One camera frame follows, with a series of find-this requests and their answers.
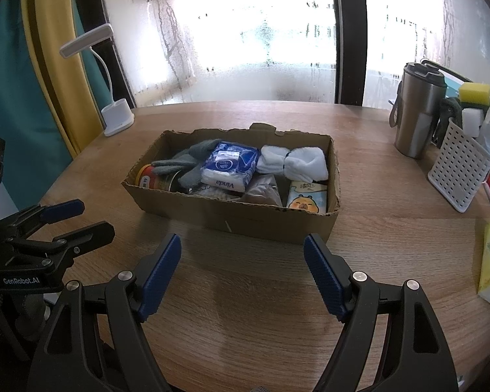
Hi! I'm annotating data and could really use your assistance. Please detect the red and gold can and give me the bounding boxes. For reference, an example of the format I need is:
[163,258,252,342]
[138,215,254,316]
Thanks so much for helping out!
[136,164,188,192]

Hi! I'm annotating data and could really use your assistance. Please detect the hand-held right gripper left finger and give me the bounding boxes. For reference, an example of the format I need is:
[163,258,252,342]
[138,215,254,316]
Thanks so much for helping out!
[26,233,182,392]

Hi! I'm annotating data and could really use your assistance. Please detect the white socks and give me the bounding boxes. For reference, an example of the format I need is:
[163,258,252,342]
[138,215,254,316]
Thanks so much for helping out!
[256,144,329,182]

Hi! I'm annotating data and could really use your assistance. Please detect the white desk lamp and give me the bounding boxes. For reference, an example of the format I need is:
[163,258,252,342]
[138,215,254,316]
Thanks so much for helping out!
[59,24,135,137]

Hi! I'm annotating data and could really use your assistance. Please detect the brown cardboard box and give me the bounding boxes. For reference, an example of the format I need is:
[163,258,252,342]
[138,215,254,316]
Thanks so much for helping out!
[122,123,342,246]

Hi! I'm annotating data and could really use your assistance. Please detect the teal curtain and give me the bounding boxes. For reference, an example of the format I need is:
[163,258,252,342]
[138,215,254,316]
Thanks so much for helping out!
[0,0,72,221]

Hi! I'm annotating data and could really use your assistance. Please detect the white perforated basket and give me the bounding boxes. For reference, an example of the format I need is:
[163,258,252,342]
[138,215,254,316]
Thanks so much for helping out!
[427,116,490,213]

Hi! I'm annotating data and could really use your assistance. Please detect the blue tissue pack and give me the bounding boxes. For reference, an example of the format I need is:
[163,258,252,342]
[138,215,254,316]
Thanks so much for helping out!
[200,141,261,192]

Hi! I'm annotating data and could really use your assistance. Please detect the yellow sponge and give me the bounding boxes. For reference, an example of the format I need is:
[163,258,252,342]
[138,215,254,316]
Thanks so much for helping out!
[458,82,490,109]

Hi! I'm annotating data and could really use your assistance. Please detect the black window frame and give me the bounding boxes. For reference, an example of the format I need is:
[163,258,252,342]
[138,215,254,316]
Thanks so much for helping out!
[331,0,366,105]

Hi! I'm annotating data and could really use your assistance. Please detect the clear plastic snack bag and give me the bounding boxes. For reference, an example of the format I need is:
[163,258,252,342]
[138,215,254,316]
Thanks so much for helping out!
[245,173,284,207]

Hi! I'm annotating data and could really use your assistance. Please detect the yellow cartoon tissue pack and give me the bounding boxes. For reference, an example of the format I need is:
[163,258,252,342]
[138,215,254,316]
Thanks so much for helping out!
[286,180,329,215]

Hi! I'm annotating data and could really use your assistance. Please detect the steel travel tumbler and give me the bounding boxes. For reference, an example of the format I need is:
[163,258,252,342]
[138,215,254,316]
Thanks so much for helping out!
[389,62,448,159]

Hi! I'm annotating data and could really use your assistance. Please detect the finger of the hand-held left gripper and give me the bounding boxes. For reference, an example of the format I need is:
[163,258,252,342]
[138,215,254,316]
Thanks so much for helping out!
[12,221,116,270]
[0,199,85,235]

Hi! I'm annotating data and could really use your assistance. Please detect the white foam block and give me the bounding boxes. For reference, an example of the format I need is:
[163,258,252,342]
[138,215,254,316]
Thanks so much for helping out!
[461,107,484,136]

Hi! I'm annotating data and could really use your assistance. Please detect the grey knitted glove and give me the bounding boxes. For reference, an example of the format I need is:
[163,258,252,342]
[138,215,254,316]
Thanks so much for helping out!
[151,139,223,172]
[177,163,213,190]

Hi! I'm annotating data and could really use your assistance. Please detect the dark cloth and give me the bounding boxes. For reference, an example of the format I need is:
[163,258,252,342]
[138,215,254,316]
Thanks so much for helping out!
[433,97,464,148]

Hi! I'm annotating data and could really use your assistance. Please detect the yellow curtain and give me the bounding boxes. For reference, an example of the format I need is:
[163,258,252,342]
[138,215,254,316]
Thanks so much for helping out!
[20,0,107,152]

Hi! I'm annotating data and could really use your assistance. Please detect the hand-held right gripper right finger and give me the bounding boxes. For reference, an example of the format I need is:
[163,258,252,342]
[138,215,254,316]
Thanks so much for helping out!
[303,234,460,392]

